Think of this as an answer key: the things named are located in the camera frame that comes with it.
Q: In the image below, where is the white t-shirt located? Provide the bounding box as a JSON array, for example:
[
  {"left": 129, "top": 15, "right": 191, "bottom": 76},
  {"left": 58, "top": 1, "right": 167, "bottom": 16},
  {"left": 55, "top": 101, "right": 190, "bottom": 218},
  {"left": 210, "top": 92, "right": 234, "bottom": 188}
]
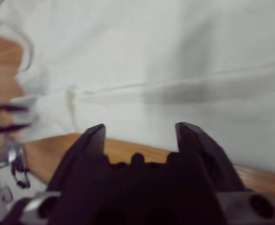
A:
[{"left": 0, "top": 0, "right": 275, "bottom": 175}]

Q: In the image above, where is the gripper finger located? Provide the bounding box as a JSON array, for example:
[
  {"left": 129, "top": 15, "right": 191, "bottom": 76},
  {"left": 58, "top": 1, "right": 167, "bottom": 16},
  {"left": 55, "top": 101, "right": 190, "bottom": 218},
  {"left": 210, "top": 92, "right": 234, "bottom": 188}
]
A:
[
  {"left": 47, "top": 123, "right": 109, "bottom": 191},
  {"left": 174, "top": 121, "right": 245, "bottom": 193}
]

